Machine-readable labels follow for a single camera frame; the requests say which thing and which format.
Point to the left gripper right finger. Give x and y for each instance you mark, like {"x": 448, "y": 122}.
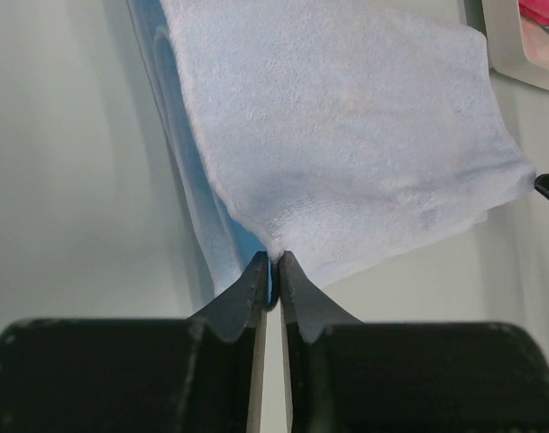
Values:
{"x": 345, "y": 375}

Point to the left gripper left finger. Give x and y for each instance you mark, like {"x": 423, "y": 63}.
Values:
{"x": 198, "y": 374}

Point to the light blue towel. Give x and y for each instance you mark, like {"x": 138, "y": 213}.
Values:
{"x": 345, "y": 132}

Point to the cream plastic tray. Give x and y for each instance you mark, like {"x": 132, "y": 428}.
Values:
{"x": 518, "y": 47}

